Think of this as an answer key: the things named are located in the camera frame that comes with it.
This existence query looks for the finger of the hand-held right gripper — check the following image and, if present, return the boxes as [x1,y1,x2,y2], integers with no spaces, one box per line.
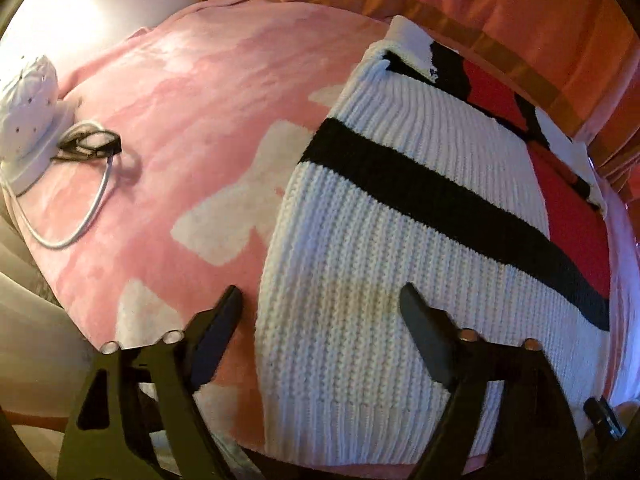
[582,396,626,442]

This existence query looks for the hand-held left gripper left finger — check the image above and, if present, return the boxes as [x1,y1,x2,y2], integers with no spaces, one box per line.
[56,285,244,480]

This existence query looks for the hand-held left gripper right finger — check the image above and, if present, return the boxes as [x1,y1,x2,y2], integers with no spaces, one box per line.
[399,282,587,480]

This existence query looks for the white black red knit sweater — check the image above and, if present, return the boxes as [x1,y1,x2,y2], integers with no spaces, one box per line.
[255,15,615,467]

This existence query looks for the pink patterned blanket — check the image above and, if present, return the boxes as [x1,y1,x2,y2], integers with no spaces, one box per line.
[12,0,640,480]

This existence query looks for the black eyeglasses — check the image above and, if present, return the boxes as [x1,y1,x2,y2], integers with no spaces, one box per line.
[54,127,124,162]

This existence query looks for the white cable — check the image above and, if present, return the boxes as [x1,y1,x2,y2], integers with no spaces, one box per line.
[4,154,115,250]

